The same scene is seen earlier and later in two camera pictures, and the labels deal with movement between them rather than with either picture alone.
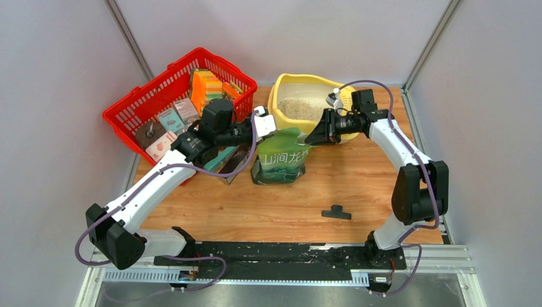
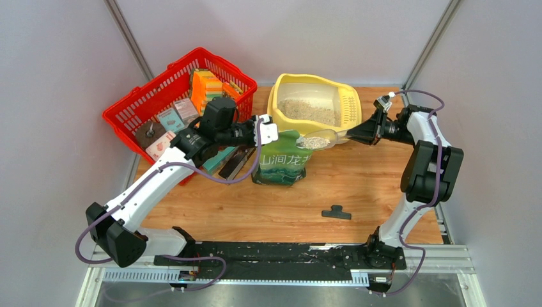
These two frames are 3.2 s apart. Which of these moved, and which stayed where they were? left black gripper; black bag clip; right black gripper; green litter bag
Moved: right black gripper
Stayed: left black gripper; green litter bag; black bag clip
